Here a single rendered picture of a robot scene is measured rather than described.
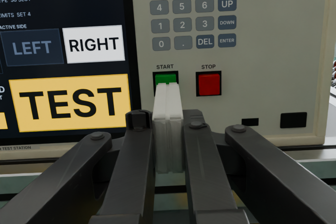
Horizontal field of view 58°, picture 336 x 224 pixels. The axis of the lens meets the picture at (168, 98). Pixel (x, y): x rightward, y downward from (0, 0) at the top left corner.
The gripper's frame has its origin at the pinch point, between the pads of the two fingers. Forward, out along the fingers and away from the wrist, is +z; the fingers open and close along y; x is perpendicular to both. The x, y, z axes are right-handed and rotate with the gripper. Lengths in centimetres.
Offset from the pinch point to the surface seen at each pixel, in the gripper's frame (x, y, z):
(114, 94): -0.8, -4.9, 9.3
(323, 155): -6.8, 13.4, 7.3
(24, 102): -1.1, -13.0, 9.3
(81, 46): 3.6, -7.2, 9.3
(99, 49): 3.2, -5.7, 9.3
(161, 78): 0.6, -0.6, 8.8
